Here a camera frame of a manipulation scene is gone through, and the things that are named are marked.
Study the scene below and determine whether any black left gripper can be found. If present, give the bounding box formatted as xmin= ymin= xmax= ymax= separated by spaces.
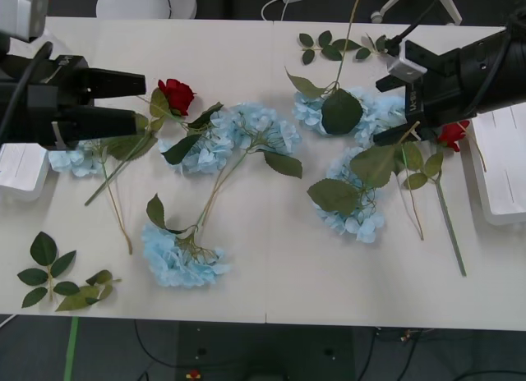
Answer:
xmin=25 ymin=54 xmax=148 ymax=151

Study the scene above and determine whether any red rose green stem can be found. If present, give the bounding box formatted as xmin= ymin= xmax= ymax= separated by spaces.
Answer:
xmin=85 ymin=77 xmax=226 ymax=207
xmin=401 ymin=120 xmax=473 ymax=278

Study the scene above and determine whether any shallow white box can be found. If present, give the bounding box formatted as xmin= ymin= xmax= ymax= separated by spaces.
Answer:
xmin=0 ymin=25 xmax=82 ymax=203
xmin=459 ymin=103 xmax=526 ymax=227

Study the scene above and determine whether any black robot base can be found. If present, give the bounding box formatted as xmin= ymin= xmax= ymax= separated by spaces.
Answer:
xmin=176 ymin=321 xmax=355 ymax=381

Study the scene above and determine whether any green floor tape strip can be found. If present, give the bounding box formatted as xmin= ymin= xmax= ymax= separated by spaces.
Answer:
xmin=62 ymin=316 xmax=80 ymax=381

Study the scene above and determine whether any white chair base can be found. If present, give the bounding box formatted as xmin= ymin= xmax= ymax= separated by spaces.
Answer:
xmin=369 ymin=0 xmax=464 ymax=26

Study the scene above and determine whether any dark green leaf twig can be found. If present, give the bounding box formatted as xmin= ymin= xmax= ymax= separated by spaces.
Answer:
xmin=354 ymin=34 xmax=390 ymax=62
xmin=298 ymin=30 xmax=363 ymax=67
xmin=16 ymin=231 xmax=81 ymax=310

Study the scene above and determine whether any olive green leaf twig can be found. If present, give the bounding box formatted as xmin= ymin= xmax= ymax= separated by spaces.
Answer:
xmin=54 ymin=269 xmax=122 ymax=313

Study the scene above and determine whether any thin brown flower stem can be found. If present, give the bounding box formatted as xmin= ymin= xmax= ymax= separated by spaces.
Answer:
xmin=456 ymin=122 xmax=488 ymax=173

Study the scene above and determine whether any black floor cable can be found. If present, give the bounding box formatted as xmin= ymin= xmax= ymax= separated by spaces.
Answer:
xmin=357 ymin=326 xmax=435 ymax=381
xmin=133 ymin=319 xmax=184 ymax=370

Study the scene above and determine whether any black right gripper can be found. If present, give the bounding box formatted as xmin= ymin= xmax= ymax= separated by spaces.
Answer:
xmin=372 ymin=68 xmax=474 ymax=148

